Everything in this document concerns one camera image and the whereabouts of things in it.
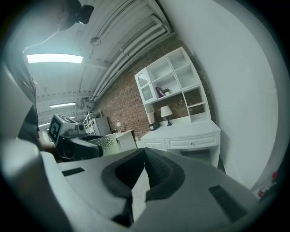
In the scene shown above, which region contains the person's left forearm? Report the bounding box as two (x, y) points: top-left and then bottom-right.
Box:
(38, 137), (58, 160)

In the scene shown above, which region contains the white fridge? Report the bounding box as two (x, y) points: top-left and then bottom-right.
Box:
(93, 116), (111, 136)

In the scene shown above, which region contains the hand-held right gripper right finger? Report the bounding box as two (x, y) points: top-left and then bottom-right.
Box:
(135, 147), (259, 232)

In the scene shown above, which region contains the white patterned cup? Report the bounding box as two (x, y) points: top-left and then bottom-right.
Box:
(99, 133), (119, 157)

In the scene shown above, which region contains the long ceiling light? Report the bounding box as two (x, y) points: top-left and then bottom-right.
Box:
(49, 102), (77, 109)
(26, 53), (84, 64)

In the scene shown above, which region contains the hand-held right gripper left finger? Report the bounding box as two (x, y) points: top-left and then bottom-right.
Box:
(40, 147), (146, 232)

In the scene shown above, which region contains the white nightstand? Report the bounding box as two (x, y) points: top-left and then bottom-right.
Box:
(115, 129), (137, 152)

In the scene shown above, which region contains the white desk with drawers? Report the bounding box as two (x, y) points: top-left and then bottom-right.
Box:
(140, 119), (222, 169)

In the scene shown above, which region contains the white metal bed frame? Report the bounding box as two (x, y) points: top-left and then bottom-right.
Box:
(82, 108), (103, 135)

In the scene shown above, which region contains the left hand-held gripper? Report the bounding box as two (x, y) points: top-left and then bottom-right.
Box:
(48, 114), (104, 163)

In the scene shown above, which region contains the purple picture frame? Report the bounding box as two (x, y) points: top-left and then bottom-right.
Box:
(155, 86), (166, 99)

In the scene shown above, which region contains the person's head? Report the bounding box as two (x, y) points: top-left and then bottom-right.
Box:
(56, 0), (82, 31)

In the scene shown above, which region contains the table lamp with white shade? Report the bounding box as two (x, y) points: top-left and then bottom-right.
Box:
(160, 105), (173, 127)

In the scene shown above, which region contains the black head-mounted camera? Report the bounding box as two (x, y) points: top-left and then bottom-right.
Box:
(76, 4), (95, 25)

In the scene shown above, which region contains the white cabinet shelf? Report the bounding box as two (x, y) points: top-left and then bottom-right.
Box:
(134, 46), (213, 124)

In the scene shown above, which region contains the white ceiling pipe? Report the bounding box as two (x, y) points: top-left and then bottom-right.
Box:
(92, 24), (171, 102)
(119, 14), (164, 53)

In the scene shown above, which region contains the white headset cable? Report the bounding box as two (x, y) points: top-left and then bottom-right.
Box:
(22, 26), (61, 53)

